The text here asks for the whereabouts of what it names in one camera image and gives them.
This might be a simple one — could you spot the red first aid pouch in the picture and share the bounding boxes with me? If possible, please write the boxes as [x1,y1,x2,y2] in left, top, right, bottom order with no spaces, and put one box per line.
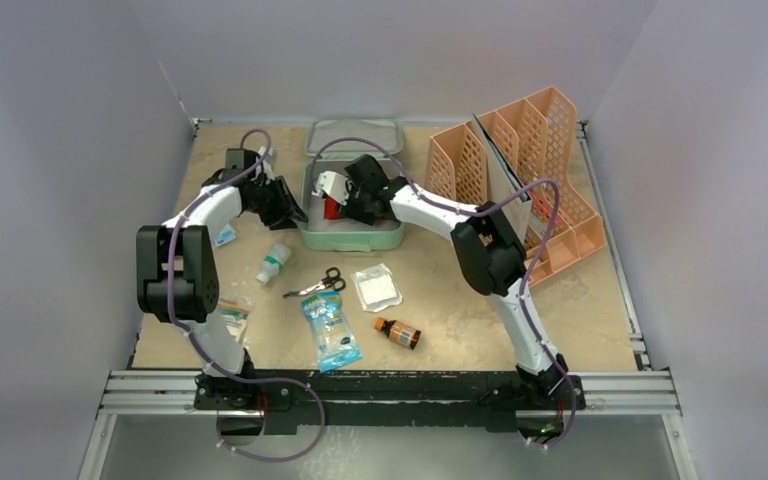
[323,196,344,220]

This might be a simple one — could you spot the white bottle green label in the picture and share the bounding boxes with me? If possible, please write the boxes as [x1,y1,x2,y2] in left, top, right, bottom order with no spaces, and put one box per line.
[256,243,292,285]

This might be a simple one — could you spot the blue wet wipes packet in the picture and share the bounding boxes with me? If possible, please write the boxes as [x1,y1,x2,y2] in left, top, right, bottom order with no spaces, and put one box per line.
[301,291,363,373]

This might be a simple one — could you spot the brown glass medicine bottle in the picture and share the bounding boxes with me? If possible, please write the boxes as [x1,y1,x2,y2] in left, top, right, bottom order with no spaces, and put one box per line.
[375,317,421,350]

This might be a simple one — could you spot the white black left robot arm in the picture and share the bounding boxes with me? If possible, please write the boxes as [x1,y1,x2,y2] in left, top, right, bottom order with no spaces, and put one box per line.
[136,147,308,409]

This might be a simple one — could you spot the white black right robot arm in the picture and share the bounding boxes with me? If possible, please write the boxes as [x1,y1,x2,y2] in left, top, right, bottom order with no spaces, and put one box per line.
[341,155,567,407]

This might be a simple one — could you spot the blue white sachet packet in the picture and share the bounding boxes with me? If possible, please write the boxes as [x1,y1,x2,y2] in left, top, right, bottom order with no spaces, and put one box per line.
[213,224,237,247]

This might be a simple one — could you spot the mint green open case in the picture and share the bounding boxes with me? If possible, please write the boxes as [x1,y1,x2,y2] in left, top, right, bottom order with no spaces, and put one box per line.
[299,119,404,252]

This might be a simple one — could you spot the white gauze packets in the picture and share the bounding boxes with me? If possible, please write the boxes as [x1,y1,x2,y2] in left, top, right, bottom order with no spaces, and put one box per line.
[351,263,403,313]

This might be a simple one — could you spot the bandage box in bag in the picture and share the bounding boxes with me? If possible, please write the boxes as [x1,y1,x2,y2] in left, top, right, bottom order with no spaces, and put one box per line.
[217,298,255,344]

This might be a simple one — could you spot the grey folder in organizer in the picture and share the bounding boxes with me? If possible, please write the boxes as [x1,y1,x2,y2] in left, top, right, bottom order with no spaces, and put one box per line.
[470,113,532,240]

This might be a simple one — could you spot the peach plastic file organizer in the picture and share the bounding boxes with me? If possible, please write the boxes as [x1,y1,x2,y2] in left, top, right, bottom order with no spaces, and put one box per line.
[423,86,608,287]

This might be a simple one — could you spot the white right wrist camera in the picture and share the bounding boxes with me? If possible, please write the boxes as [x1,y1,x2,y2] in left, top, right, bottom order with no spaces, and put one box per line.
[312,171,352,205]

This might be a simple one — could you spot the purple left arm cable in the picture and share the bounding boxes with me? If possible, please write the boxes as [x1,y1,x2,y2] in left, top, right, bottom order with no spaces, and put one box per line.
[165,128,327,399]

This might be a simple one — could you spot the black handled scissors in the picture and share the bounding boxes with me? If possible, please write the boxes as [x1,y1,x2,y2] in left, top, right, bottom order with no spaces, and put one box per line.
[282,267,346,298]

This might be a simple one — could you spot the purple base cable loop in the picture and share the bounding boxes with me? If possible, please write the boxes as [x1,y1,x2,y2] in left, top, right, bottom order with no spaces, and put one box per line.
[216,386,330,466]

